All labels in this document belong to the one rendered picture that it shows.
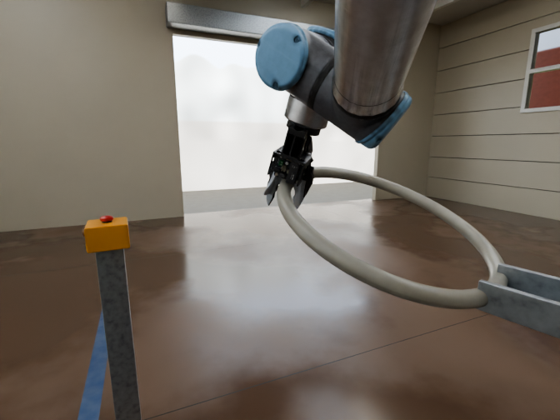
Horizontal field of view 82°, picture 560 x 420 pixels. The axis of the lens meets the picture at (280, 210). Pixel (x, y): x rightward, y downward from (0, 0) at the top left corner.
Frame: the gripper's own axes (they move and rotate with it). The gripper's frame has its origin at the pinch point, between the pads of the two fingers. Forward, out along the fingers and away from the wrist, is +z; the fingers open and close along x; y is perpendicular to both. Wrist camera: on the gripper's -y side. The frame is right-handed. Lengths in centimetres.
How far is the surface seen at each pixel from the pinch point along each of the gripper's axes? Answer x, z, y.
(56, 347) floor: -125, 181, -35
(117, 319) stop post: -40, 60, 6
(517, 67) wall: 212, -94, -704
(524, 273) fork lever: 47.1, -9.6, 8.3
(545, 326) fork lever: 47, -8, 21
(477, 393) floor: 117, 103, -81
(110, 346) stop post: -40, 68, 10
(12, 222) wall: -441, 319, -220
